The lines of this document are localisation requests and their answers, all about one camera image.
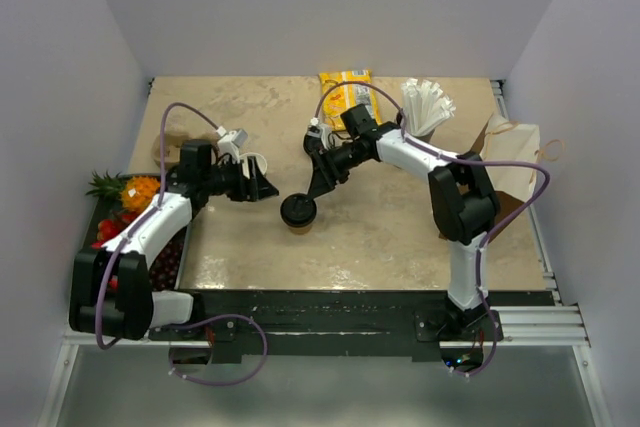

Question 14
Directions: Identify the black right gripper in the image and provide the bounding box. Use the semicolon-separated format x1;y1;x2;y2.
308;141;371;200

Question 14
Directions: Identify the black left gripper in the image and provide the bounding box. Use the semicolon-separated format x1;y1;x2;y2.
203;156;278;202

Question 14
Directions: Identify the black plastic cup lid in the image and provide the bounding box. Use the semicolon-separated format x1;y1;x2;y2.
280;193;317;228

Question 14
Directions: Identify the brown paper cup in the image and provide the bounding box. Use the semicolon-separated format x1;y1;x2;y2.
286;220;314;235
239;152;268;178

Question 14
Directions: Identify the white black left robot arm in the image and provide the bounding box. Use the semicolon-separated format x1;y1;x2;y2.
69;140;279;350

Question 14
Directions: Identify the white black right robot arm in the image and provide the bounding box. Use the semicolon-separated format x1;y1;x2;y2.
294;104;500;340

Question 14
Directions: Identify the yellow snack bag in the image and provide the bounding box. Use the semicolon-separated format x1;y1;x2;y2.
318;69;381;132

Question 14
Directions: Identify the cardboard cup carrier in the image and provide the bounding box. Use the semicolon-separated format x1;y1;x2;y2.
150;130;220;170

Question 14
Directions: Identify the grey straw holder cup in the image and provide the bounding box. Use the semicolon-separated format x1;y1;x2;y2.
395;110;435;143

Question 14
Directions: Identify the orange horned melon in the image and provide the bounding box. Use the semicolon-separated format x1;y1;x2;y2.
120;176;161;213

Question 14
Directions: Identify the purple grapes bunch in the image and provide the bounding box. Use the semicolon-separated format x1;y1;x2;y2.
149;237;184;292

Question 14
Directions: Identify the small pineapple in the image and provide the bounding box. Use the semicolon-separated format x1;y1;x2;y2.
86;171;127;200

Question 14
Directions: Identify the green fruit tray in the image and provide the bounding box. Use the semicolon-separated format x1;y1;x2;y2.
87;172;185;291

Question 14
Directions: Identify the red strawberries cluster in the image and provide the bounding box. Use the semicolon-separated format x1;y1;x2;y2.
91;211;138;249

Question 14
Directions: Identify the brown paper bag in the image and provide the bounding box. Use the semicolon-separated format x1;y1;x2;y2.
471;113;566;225

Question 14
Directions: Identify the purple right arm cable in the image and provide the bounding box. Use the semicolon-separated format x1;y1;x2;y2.
313;80;552;377

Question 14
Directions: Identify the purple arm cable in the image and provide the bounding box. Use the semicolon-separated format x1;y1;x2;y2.
313;80;552;377
94;102;270;387

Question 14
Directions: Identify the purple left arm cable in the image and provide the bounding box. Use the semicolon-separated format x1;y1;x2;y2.
94;102;270;387

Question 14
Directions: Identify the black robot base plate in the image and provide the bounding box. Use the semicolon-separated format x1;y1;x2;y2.
148;288;505;365

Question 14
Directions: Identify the aluminium frame rail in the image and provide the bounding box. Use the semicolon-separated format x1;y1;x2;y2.
440;305;613;426

